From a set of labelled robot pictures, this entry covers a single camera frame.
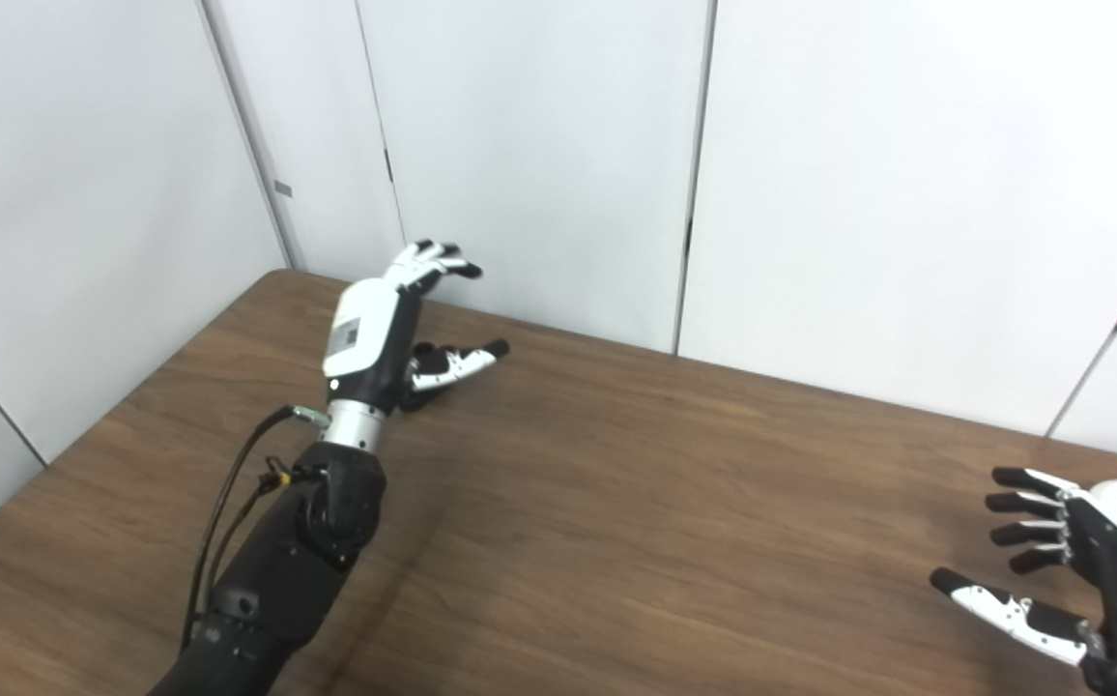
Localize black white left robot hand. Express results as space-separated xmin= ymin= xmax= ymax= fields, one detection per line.
xmin=322 ymin=240 xmax=511 ymax=417

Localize thin wires with yellow connector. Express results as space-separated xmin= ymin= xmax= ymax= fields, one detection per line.
xmin=254 ymin=456 xmax=313 ymax=494

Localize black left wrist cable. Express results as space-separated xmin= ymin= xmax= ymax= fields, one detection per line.
xmin=180 ymin=406 xmax=329 ymax=653

